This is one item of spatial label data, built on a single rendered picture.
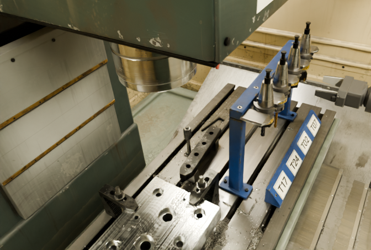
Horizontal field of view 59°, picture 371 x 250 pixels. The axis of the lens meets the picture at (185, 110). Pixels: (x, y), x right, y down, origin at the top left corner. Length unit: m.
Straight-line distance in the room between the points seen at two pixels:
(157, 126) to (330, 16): 1.03
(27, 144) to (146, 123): 0.96
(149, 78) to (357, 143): 1.16
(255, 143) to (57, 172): 0.71
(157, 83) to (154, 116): 1.37
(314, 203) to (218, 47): 0.98
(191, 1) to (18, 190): 0.87
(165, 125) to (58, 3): 1.38
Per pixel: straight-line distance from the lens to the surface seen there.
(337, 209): 1.34
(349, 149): 1.56
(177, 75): 0.58
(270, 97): 0.88
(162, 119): 1.91
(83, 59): 1.09
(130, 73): 0.59
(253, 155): 1.22
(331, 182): 1.42
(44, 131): 1.08
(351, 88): 1.06
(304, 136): 1.25
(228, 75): 1.80
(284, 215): 1.07
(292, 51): 1.05
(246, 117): 0.87
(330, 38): 1.60
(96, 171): 1.34
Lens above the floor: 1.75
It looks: 37 degrees down
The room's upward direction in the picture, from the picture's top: 5 degrees counter-clockwise
